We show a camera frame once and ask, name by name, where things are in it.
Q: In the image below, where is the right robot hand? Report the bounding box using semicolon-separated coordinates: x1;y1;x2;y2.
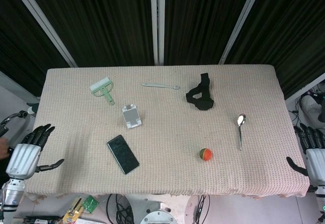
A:
286;122;325;187

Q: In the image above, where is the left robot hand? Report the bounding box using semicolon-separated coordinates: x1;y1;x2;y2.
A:
5;123;65;179

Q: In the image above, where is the black smartphone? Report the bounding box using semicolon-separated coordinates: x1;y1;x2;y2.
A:
106;134;141;175

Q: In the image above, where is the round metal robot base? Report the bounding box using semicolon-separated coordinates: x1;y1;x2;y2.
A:
140;208;177;224

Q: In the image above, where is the white plastic stand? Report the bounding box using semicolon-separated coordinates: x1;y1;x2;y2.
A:
122;103;142;130

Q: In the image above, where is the yellow circuit board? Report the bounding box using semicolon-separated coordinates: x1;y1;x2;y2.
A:
61;197;84;224

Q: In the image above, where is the metal spoon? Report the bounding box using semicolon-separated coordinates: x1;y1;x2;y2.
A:
237;113;247;151

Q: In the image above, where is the green circuit board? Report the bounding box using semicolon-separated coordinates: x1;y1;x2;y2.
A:
81;195;100;214

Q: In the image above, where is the green cleaning brush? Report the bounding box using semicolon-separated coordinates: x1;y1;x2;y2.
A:
89;77;115;106

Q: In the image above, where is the orange green ball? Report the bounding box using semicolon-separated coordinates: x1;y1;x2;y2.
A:
199;148;213;162

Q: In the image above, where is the beige waffle tablecloth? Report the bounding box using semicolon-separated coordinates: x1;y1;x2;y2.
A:
23;65;311;198

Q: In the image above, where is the grey slim brush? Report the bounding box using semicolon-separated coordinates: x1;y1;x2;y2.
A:
141;82;180;90

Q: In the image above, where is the black cable bundle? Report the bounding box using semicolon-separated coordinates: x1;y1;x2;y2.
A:
106;194;135;224

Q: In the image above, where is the black strap brace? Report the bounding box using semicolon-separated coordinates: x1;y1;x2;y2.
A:
185;73;215;112

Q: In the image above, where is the white curtain frame post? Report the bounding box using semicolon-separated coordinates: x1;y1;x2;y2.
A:
218;0;267;65
7;0;78;68
149;0;166;66

